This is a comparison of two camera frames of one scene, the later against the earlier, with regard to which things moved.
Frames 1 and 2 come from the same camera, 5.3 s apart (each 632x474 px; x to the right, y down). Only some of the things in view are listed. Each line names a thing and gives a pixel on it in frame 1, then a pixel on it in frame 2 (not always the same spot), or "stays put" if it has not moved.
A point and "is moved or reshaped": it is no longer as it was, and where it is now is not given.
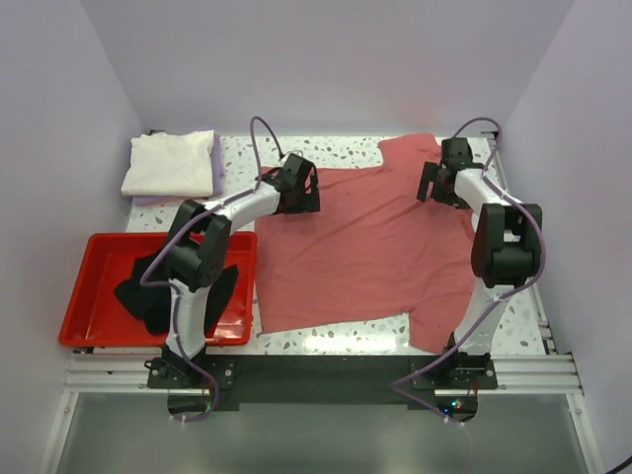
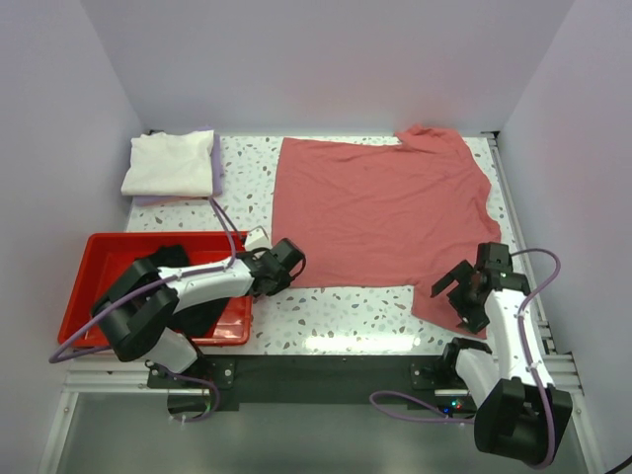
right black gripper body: (465, 204) -> (475, 301)
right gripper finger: (431, 173) -> (459, 296)
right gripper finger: (446, 195) -> (473, 322)
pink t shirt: (372, 250) is moved or reshaped
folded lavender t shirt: (217, 180) stays put
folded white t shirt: (176, 164) stays put
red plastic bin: (98, 316) stays put
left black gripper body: (304, 202) -> (281, 282)
